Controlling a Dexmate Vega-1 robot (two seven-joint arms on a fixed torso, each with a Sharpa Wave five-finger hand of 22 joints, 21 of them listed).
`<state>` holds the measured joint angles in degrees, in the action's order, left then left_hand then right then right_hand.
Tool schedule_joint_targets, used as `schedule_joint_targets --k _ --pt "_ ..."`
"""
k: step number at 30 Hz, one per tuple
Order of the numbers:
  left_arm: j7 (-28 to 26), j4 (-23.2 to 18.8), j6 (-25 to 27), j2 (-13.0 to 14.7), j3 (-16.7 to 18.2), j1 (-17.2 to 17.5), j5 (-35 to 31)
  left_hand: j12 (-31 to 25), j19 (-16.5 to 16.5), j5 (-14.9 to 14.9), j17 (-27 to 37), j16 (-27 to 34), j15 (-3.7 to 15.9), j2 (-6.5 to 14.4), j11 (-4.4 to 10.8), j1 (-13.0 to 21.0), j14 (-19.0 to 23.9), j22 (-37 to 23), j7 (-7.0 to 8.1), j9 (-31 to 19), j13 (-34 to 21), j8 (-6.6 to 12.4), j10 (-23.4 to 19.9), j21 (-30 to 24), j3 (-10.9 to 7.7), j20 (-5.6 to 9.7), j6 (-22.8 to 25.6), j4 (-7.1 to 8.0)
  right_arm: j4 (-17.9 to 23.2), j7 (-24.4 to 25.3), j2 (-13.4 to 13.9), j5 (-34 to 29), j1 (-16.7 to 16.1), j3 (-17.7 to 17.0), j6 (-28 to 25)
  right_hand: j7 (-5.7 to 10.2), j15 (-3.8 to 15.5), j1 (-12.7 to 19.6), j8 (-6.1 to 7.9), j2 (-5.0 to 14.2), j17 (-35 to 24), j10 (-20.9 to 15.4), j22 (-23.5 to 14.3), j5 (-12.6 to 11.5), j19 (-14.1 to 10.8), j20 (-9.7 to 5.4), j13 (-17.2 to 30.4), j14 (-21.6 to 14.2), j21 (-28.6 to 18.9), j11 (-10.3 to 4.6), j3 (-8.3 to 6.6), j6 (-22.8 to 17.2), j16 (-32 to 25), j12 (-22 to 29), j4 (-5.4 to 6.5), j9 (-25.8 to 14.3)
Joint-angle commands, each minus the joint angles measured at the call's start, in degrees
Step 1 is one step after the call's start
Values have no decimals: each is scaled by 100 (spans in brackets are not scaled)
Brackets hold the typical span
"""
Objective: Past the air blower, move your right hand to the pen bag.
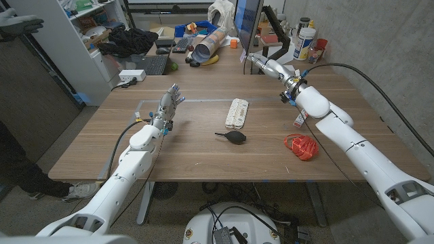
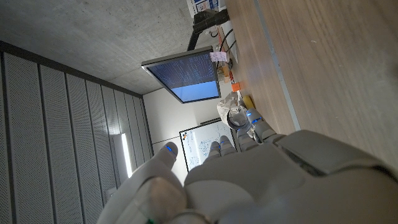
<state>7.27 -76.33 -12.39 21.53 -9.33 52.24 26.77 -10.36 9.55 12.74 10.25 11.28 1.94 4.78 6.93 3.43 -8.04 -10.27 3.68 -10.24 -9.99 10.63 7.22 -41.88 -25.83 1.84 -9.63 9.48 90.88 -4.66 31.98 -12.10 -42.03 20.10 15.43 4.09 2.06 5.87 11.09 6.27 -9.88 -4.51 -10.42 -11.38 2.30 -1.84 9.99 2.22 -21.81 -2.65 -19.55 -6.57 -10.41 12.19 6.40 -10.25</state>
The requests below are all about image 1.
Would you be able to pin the clear glass cup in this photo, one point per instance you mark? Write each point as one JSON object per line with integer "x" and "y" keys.
{"x": 313, "y": 55}

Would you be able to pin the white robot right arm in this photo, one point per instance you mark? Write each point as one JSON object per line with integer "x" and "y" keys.
{"x": 359, "y": 149}

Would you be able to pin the yellow banana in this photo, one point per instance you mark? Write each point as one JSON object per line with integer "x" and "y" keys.
{"x": 212, "y": 61}

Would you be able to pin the wall whiteboard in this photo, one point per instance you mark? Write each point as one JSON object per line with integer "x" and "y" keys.
{"x": 169, "y": 1}

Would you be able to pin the white cloth bag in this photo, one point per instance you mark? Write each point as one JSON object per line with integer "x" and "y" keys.
{"x": 220, "y": 13}

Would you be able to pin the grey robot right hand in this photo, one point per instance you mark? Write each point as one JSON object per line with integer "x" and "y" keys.
{"x": 274, "y": 69}

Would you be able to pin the white red hanging tag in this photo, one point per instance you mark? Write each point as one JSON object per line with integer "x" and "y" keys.
{"x": 300, "y": 118}

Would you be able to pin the black computer monitor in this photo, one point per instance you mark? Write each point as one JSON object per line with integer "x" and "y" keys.
{"x": 247, "y": 20}

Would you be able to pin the white connector yellow tag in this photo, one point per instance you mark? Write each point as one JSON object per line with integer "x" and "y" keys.
{"x": 138, "y": 116}

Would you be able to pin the grey finned box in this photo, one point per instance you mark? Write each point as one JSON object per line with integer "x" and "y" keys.
{"x": 222, "y": 236}

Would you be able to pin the grey table leg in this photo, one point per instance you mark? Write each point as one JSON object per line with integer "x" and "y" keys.
{"x": 146, "y": 203}
{"x": 317, "y": 206}

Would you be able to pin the orange cube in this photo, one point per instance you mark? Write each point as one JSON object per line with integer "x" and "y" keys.
{"x": 233, "y": 43}

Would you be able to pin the white leaf-print pen bag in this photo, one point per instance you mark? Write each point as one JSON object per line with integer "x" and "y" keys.
{"x": 237, "y": 113}

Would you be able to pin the small black round object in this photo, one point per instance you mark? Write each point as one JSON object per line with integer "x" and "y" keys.
{"x": 194, "y": 63}

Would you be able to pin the black computer mouse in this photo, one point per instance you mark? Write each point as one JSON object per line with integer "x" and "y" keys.
{"x": 163, "y": 51}

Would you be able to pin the black crumpled cloth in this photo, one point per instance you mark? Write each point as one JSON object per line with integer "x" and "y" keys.
{"x": 130, "y": 42}

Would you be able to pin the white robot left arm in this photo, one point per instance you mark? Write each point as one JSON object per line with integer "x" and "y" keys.
{"x": 125, "y": 169}

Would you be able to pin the white wipes canister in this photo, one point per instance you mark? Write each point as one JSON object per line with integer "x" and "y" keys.
{"x": 304, "y": 44}

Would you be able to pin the person grey gloved hand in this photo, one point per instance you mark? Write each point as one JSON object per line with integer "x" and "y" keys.
{"x": 20, "y": 23}

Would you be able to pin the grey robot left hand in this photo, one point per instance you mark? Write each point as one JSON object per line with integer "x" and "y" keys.
{"x": 166, "y": 106}

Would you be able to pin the black laptop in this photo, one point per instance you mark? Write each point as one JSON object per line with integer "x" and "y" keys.
{"x": 154, "y": 65}

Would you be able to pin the dark lidded tumbler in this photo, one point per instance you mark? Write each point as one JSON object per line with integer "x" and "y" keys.
{"x": 304, "y": 23}

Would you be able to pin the black rubber air blower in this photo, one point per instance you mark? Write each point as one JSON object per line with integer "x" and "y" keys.
{"x": 235, "y": 137}

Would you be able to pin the dark wood cabinet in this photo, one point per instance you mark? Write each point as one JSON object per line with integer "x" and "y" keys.
{"x": 34, "y": 101}

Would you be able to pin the white shelf unit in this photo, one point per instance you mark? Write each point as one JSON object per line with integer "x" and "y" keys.
{"x": 68, "y": 51}

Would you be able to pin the red cup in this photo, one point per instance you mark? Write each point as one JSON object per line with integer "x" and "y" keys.
{"x": 322, "y": 44}

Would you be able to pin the rolled printed poster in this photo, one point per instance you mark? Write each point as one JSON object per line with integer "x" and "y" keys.
{"x": 212, "y": 44}

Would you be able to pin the blue plastic bin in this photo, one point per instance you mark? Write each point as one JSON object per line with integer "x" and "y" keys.
{"x": 179, "y": 31}

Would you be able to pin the small green ball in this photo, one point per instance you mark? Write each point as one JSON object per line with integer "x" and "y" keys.
{"x": 174, "y": 66}

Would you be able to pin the black keyboard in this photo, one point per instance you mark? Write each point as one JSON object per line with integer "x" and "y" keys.
{"x": 181, "y": 45}

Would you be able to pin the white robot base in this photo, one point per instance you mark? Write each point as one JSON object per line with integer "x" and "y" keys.
{"x": 203, "y": 227}

